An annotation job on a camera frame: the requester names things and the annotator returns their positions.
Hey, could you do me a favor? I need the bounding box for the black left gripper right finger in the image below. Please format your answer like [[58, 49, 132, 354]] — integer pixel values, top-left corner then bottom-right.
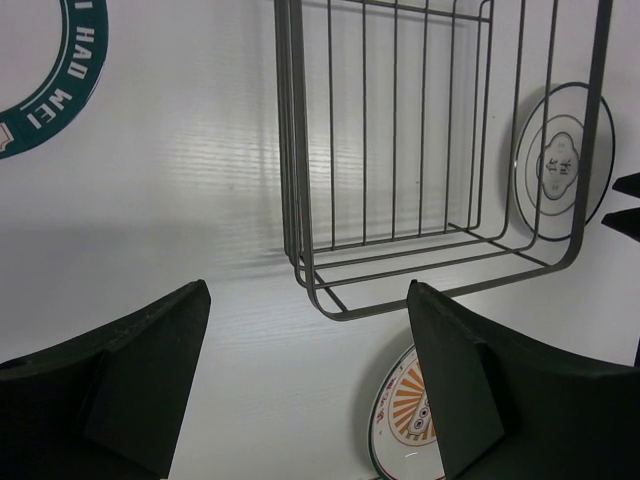
[[407, 281, 639, 479]]

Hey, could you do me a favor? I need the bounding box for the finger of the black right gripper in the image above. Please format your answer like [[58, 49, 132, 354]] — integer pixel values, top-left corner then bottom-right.
[[601, 208, 640, 238], [612, 173, 640, 197]]

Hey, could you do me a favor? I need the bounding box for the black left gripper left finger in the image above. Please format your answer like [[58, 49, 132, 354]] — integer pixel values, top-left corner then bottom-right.
[[1, 280, 211, 479]]

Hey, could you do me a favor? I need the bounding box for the white plate green rim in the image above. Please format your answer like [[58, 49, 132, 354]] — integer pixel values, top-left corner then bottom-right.
[[513, 82, 588, 242]]

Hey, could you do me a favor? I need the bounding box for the plate with orange sunburst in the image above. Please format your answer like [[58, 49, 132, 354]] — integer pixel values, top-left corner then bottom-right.
[[367, 347, 445, 479]]

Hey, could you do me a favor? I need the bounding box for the plate with teal band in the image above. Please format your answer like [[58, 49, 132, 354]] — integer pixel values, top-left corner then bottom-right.
[[1, 0, 109, 159]]

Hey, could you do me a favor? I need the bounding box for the grey wire dish rack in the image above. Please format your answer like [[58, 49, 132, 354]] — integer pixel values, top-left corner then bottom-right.
[[274, 1, 616, 322]]

